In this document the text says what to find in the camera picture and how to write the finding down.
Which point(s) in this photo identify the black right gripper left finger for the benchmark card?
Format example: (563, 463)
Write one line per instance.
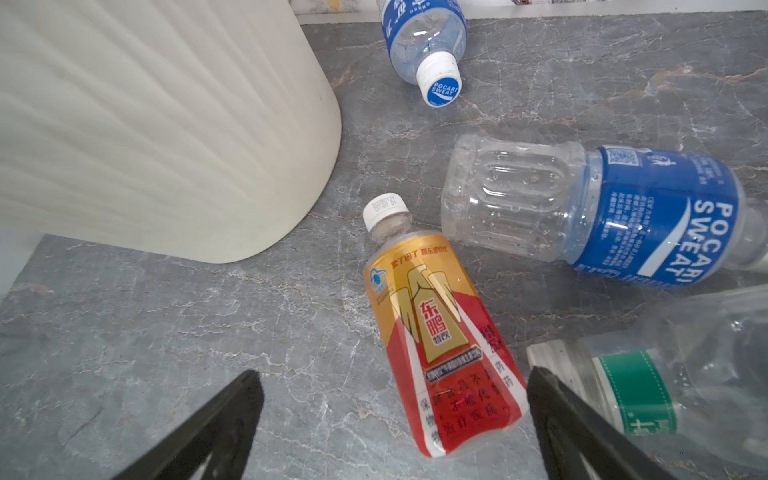
(218, 436)

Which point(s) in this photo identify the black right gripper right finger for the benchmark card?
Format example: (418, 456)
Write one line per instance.
(574, 439)

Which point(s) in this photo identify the red orange tea bottle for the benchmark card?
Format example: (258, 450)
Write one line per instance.
(456, 378)

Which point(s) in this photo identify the green label clear bottle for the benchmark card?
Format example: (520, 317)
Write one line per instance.
(696, 367)

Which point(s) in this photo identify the clear bottle blue label top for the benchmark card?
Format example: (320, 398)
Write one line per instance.
(652, 217)

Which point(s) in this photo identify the white bin with yellow liner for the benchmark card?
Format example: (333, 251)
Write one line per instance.
(205, 130)

